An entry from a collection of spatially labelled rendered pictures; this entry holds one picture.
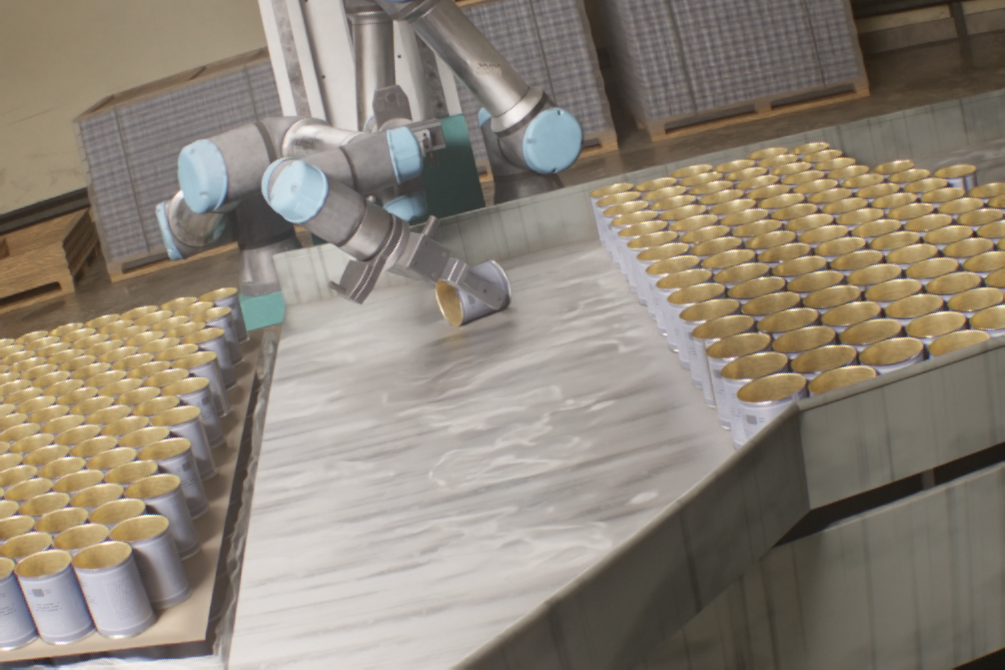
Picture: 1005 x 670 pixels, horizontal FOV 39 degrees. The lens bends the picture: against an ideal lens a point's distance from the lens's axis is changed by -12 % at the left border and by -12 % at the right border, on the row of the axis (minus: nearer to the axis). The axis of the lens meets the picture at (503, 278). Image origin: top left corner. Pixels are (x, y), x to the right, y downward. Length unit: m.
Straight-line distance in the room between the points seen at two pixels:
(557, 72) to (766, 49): 1.25
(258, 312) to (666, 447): 1.47
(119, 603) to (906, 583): 0.76
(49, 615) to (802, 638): 0.74
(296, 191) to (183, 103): 6.83
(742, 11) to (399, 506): 7.55
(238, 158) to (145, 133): 6.42
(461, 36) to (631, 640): 1.70
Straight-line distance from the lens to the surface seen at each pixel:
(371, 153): 2.12
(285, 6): 3.01
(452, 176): 3.01
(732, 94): 8.99
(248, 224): 2.89
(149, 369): 2.09
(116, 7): 10.54
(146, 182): 8.91
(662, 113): 8.93
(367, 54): 2.79
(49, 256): 9.18
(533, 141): 2.72
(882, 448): 1.36
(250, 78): 8.74
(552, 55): 8.83
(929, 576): 1.47
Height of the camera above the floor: 1.65
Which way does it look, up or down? 14 degrees down
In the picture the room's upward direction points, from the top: 14 degrees counter-clockwise
